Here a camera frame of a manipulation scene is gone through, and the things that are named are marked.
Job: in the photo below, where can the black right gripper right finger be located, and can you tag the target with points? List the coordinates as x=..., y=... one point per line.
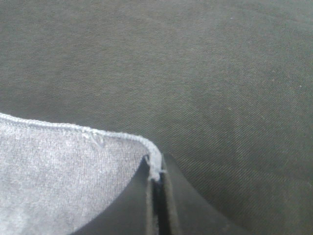
x=183, y=211

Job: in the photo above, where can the grey towel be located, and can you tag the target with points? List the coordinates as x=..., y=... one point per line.
x=57, y=177

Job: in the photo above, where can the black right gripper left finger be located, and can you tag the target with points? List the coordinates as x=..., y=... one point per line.
x=133, y=212

